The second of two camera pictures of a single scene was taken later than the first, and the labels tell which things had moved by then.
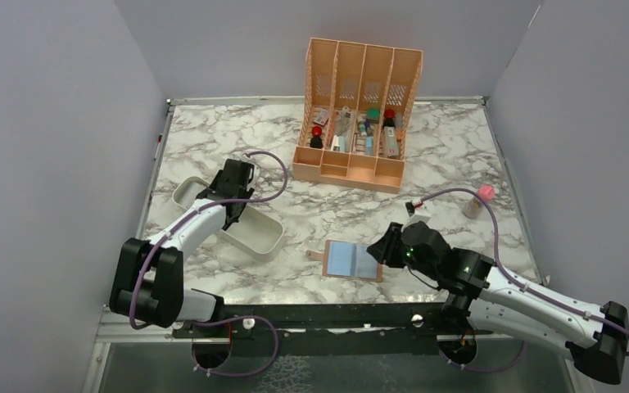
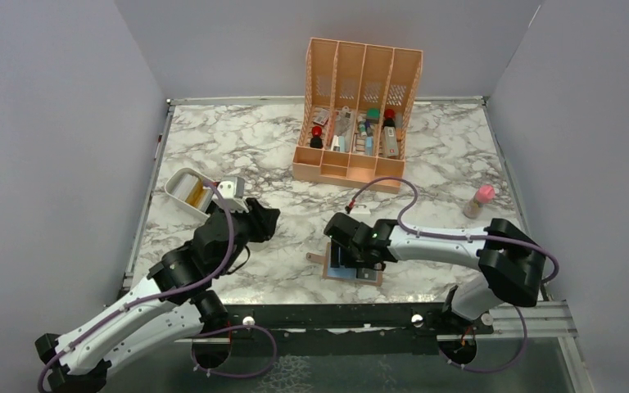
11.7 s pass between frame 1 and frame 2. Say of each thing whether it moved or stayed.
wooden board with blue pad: stayed
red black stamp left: stayed
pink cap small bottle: stayed
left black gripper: moved
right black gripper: moved
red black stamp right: stayed
